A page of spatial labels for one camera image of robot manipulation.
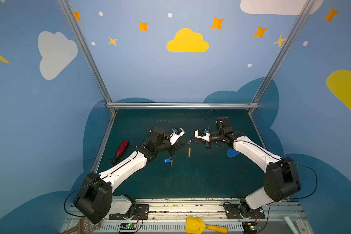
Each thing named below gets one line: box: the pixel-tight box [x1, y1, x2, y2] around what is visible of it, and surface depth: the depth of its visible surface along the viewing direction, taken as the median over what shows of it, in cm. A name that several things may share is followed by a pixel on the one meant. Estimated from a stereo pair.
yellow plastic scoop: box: [186, 216, 229, 234], surface depth 71 cm
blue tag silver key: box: [163, 156, 174, 168], surface depth 95 cm
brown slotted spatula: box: [60, 216, 102, 234], surface depth 71 cm
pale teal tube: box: [283, 215, 300, 234], surface depth 71 cm
